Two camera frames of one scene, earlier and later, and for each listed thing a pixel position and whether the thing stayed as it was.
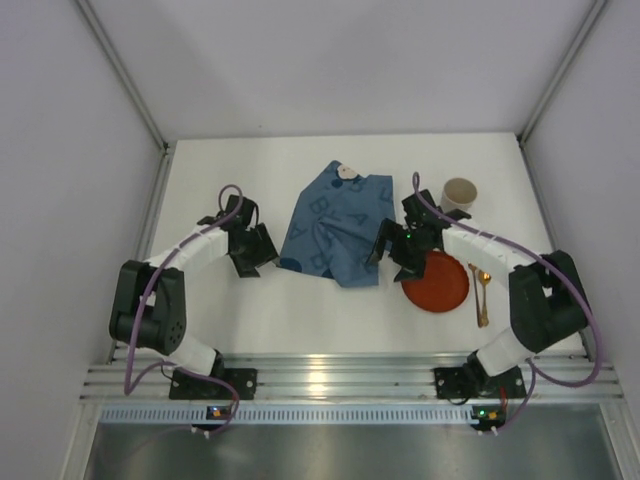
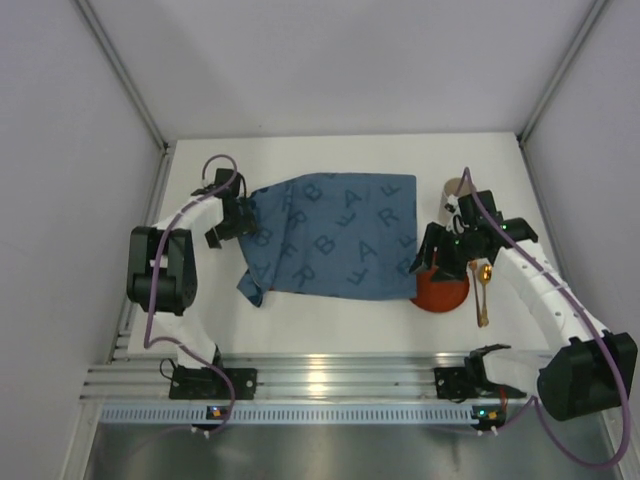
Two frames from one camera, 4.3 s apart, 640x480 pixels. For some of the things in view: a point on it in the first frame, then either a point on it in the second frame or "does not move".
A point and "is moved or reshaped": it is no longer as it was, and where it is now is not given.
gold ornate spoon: [484, 278] does not move
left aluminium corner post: [158, 134] does not move
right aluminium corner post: [563, 73] does not move
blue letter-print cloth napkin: [336, 225] is moved or reshaped
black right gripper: [401, 248] -> [442, 248]
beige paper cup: [457, 193] does not move
